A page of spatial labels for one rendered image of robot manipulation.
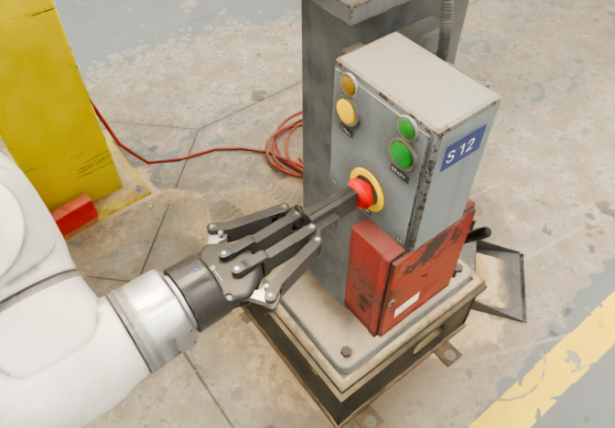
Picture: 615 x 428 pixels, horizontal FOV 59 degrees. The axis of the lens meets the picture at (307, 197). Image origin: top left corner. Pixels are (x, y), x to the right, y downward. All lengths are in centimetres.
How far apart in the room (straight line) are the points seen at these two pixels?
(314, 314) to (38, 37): 103
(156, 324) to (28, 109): 129
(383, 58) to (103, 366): 42
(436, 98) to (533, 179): 163
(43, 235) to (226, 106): 186
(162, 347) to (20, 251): 15
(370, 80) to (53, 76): 127
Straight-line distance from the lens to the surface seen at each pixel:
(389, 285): 111
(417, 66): 62
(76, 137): 186
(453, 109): 57
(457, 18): 94
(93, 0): 328
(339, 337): 132
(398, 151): 57
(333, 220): 62
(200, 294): 55
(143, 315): 54
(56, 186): 195
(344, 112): 62
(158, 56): 272
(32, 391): 53
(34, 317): 53
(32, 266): 54
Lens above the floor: 147
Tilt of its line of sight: 49 degrees down
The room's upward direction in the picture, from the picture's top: straight up
